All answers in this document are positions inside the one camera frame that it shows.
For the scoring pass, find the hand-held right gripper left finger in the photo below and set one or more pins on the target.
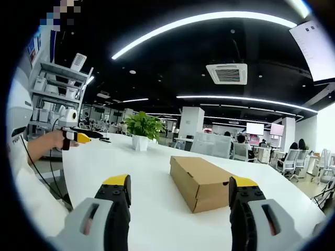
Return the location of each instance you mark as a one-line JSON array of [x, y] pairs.
[[78, 225]]

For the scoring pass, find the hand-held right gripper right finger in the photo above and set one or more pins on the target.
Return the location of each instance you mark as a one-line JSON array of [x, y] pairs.
[[277, 225]]

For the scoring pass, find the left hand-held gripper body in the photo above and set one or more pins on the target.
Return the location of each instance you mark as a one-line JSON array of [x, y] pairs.
[[67, 116]]

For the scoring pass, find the brown cardboard shoe box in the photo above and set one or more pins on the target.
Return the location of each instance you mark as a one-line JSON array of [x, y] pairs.
[[199, 172]]

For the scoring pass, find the person's left hand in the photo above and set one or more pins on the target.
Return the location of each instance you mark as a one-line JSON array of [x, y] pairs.
[[53, 142]]

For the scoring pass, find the small dark desk object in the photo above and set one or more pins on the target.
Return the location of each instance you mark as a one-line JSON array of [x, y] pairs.
[[105, 141]]

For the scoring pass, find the white storage bin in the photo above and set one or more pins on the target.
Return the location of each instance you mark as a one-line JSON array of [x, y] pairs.
[[40, 84], [72, 93], [42, 115]]

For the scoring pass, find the grey shelf rack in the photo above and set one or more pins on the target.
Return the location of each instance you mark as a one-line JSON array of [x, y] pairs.
[[56, 73]]

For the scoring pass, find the white wearable device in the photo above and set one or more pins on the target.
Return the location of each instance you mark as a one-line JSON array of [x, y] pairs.
[[19, 104]]

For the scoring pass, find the potted green plant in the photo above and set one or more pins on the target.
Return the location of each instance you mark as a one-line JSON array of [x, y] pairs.
[[142, 125]]

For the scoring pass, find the person in white shirt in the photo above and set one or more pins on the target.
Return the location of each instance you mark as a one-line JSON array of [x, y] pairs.
[[34, 188]]

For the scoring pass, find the white office chair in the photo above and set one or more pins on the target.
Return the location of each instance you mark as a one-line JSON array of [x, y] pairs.
[[240, 153], [290, 160], [327, 164], [302, 159]]

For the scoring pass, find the pink monitor screen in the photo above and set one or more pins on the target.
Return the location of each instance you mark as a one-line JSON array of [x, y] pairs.
[[277, 129]]

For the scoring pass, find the white monitor screen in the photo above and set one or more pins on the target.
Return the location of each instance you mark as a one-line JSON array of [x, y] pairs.
[[255, 128]]

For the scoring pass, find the white mesh partition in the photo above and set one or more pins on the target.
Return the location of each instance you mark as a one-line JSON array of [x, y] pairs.
[[212, 145]]

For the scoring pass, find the ceiling light strip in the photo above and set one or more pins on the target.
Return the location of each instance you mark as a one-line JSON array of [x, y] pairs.
[[209, 16], [299, 8], [235, 98]]

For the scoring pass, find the ceiling air conditioner vent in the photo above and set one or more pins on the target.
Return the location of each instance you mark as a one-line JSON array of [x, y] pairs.
[[226, 73]]

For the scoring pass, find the white display screen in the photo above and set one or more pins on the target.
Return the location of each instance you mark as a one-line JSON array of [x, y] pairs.
[[314, 47]]

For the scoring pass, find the wall poster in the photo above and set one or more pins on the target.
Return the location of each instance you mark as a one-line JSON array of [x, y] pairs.
[[34, 48]]

